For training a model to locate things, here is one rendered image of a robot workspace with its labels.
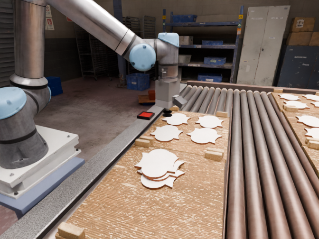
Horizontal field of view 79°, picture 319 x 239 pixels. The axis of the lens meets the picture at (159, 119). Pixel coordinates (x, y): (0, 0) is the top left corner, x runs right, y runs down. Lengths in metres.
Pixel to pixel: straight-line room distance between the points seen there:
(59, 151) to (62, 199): 0.24
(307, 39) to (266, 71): 0.99
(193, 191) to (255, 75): 4.87
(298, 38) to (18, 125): 5.35
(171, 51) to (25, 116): 0.52
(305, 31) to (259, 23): 0.96
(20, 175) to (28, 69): 0.35
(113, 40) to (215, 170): 0.50
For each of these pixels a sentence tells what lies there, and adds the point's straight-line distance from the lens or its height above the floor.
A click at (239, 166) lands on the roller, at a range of 0.74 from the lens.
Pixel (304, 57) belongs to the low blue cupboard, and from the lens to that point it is 5.46.
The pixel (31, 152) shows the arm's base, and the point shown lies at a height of 0.98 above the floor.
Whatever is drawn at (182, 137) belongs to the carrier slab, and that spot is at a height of 0.94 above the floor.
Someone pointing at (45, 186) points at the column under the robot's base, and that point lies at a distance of 0.79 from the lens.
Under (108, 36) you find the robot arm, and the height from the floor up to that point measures 1.33.
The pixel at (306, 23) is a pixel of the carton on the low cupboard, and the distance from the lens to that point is 5.51.
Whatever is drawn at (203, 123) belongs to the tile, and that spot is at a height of 0.94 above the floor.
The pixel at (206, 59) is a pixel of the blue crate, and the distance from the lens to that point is 5.28.
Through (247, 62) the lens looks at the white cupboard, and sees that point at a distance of 5.27.
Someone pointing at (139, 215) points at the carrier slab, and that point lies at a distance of 0.53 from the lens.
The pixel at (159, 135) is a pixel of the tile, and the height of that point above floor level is 0.94.
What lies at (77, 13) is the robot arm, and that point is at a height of 1.39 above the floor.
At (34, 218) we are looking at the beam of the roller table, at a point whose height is 0.92.
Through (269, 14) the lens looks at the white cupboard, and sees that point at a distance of 5.27.
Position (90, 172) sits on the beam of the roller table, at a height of 0.92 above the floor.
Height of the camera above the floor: 1.34
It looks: 24 degrees down
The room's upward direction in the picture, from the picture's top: straight up
